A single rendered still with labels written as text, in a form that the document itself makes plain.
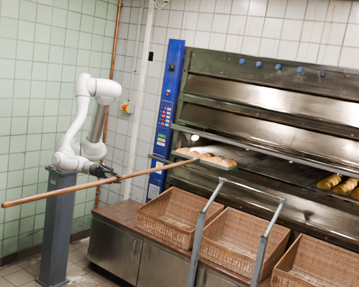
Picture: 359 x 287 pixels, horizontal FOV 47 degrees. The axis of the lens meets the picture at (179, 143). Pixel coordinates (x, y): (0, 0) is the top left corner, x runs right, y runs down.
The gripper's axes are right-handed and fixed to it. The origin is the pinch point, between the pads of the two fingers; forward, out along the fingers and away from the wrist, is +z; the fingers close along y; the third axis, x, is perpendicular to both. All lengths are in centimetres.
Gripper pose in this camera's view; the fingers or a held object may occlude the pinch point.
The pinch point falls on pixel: (116, 178)
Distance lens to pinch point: 263.5
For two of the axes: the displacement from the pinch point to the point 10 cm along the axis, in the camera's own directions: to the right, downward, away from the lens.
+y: -1.6, 9.7, 2.0
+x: -5.5, 0.8, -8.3
